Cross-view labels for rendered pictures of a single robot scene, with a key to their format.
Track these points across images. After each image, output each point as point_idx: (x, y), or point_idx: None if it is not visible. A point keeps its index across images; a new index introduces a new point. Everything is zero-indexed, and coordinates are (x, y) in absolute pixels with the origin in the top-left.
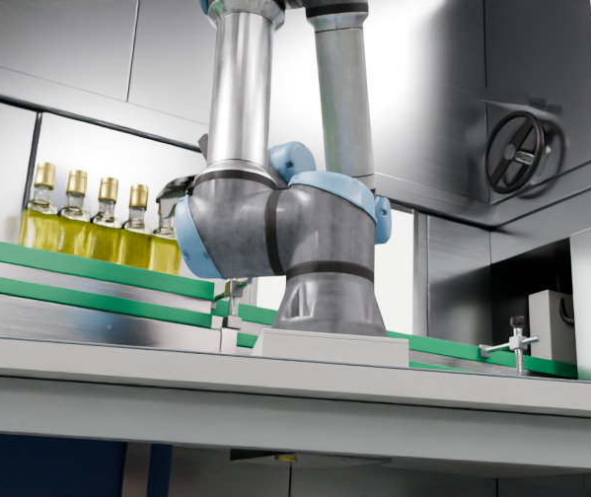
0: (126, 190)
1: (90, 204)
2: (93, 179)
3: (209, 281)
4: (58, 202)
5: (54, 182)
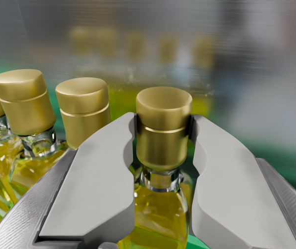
0: (153, 15)
1: (100, 54)
2: (95, 7)
3: None
4: (63, 58)
5: (48, 27)
